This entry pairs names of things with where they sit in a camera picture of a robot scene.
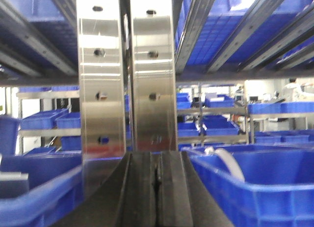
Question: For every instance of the person in white coat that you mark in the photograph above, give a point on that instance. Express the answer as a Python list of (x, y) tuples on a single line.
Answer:
[(292, 92)]

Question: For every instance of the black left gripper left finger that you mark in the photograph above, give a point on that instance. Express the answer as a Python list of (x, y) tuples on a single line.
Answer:
[(126, 199)]

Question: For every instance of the large blue plastic bin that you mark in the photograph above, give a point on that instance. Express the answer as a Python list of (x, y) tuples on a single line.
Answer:
[(278, 190)]

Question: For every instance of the white PVC pipe clamp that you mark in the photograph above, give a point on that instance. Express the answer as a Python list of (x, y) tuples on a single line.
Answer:
[(229, 161)]

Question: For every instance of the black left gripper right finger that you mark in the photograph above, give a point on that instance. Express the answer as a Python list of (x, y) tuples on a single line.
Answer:
[(182, 199)]

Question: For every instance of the steel shelf upright post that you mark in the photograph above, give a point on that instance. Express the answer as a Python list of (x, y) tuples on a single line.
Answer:
[(126, 79)]

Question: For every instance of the blue bin left side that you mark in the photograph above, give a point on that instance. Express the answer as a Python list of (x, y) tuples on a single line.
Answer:
[(52, 190)]

